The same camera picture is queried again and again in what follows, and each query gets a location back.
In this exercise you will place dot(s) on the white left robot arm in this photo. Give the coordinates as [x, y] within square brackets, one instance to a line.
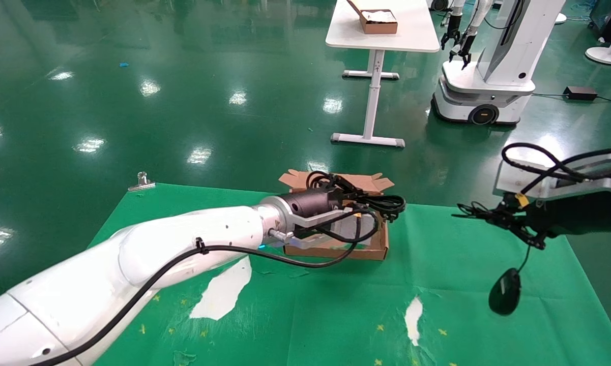
[132, 254]

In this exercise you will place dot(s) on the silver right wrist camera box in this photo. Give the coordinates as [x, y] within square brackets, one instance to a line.
[508, 184]

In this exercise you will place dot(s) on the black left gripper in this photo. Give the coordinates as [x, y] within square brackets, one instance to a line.
[310, 202]

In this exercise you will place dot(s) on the open brown cardboard box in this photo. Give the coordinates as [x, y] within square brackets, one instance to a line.
[366, 251]

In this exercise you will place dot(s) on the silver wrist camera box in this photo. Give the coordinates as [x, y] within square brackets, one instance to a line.
[508, 184]
[343, 226]

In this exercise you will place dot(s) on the black power adapter brick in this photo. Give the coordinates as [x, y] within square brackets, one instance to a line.
[580, 93]

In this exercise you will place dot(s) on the silver bulldog clip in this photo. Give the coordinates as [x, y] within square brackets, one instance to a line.
[142, 179]

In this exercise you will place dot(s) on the white round stand base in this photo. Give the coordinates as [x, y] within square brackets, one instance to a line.
[608, 55]

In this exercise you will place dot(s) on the white wheeled background robot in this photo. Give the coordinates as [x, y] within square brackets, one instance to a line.
[488, 81]

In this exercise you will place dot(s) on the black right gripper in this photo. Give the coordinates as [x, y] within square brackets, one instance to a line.
[580, 216]

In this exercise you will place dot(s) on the small brown box with contents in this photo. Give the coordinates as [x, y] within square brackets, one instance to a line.
[379, 25]

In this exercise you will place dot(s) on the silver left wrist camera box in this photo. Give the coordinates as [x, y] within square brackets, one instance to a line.
[343, 226]

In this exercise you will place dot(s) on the torn green cloth flap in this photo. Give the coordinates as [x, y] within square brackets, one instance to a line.
[285, 273]

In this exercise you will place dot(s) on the background robot arm with gripper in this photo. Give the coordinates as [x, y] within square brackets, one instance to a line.
[453, 30]
[465, 48]

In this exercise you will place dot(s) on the white background table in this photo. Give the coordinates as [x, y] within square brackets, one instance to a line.
[386, 40]

